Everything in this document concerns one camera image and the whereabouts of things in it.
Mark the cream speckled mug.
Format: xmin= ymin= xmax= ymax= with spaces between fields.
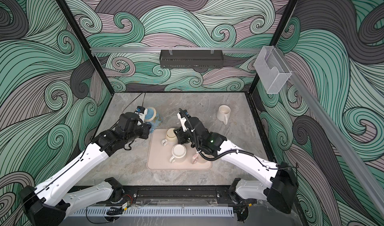
xmin=162 ymin=128 xmax=178 ymax=146

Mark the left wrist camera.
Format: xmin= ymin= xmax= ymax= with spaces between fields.
xmin=135 ymin=106 xmax=148 ymax=121

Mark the aluminium wall rail right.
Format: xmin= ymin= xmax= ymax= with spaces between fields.
xmin=276 ymin=49 xmax=384 ymax=216

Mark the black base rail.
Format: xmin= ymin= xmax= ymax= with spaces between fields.
xmin=113 ymin=185 xmax=298 ymax=204

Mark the aluminium wall rail back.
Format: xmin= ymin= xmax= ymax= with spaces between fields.
xmin=89 ymin=47 xmax=263 ymax=55

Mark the cream white mug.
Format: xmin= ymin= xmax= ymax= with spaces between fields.
xmin=169 ymin=144 xmax=187 ymax=163

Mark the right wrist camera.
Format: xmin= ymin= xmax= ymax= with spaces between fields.
xmin=178 ymin=112 xmax=188 ymax=132

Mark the black wall shelf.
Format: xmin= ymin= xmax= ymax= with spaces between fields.
xmin=159 ymin=49 xmax=224 ymax=69

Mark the aluminium wall rail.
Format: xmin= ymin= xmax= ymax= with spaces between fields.
xmin=89 ymin=47 xmax=263 ymax=55
xmin=276 ymin=49 xmax=384 ymax=216

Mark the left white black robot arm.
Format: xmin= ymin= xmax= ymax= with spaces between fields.
xmin=20 ymin=106 xmax=151 ymax=226

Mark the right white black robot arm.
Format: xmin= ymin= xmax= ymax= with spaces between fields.
xmin=174 ymin=117 xmax=299 ymax=214

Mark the blue butterfly mug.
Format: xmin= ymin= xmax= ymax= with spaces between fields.
xmin=145 ymin=107 xmax=162 ymax=133

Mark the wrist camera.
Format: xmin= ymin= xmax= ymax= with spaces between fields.
xmin=135 ymin=106 xmax=148 ymax=121
xmin=178 ymin=112 xmax=188 ymax=132

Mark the pink iridescent mug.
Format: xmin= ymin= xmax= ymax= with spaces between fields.
xmin=191 ymin=153 xmax=210 ymax=164

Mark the clear acrylic wall holder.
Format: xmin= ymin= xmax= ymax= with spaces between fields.
xmin=254 ymin=46 xmax=292 ymax=94

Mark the pink rectangular tray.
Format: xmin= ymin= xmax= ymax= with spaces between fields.
xmin=147 ymin=129 xmax=212 ymax=171

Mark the white slotted cable duct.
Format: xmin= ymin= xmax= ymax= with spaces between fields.
xmin=71 ymin=206 xmax=235 ymax=218

